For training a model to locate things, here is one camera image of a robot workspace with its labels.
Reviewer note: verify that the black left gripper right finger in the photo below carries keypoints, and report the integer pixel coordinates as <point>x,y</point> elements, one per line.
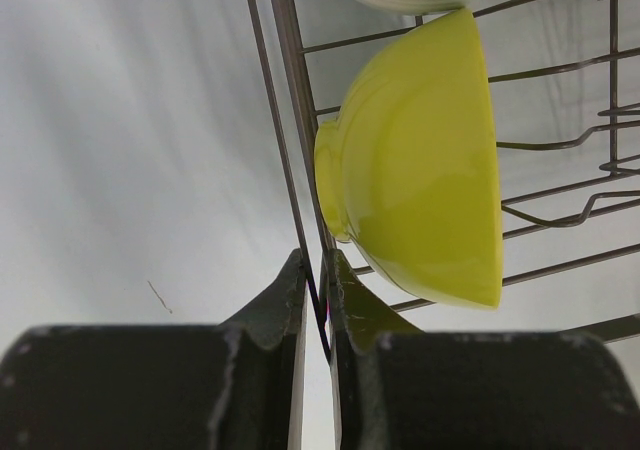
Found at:
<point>396,386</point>

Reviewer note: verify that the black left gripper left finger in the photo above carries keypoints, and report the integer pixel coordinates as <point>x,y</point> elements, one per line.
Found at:
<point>233,385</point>

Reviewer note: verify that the dark wire dish rack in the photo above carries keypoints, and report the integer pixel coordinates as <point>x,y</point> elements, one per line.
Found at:
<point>564,77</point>

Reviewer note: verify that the yellow green bowl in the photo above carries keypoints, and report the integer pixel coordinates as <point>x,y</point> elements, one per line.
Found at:
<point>408,171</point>

